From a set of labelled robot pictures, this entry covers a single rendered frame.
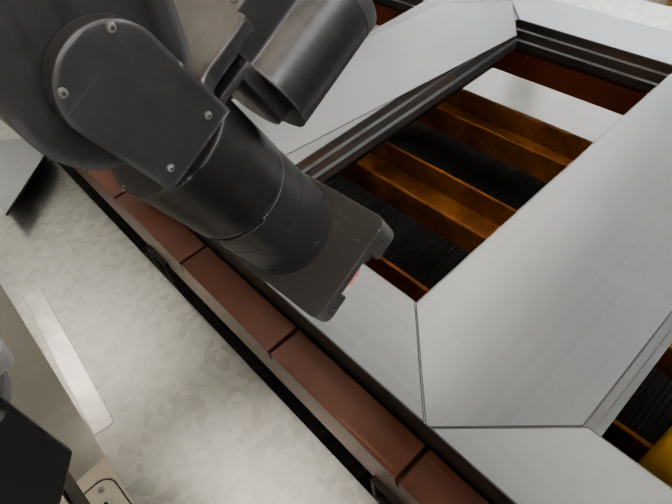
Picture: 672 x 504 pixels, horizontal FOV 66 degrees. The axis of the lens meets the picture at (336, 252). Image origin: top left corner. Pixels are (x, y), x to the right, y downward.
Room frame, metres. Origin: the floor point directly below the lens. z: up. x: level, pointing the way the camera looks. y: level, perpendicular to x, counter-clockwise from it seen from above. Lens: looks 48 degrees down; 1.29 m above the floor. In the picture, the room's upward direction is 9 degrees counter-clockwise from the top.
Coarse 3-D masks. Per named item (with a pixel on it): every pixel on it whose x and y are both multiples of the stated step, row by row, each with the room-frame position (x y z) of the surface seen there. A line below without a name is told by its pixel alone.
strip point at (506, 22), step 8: (456, 8) 0.91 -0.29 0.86; (464, 8) 0.91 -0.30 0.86; (472, 8) 0.90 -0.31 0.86; (480, 8) 0.90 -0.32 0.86; (488, 8) 0.89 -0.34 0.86; (496, 8) 0.89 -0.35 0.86; (504, 8) 0.88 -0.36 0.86; (512, 8) 0.88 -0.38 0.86; (472, 16) 0.87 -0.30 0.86; (480, 16) 0.87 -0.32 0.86; (488, 16) 0.87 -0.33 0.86; (496, 16) 0.86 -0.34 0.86; (504, 16) 0.86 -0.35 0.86; (512, 16) 0.85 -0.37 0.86; (496, 24) 0.83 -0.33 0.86; (504, 24) 0.83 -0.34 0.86; (512, 24) 0.82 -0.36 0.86; (512, 32) 0.80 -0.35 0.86
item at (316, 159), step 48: (384, 0) 1.08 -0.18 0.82; (432, 0) 0.96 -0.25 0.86; (480, 0) 0.93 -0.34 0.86; (528, 48) 0.80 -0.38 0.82; (576, 48) 0.74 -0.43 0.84; (432, 96) 0.70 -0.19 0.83; (336, 144) 0.59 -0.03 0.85; (624, 384) 0.19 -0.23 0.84; (432, 432) 0.17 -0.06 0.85; (480, 480) 0.13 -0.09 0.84
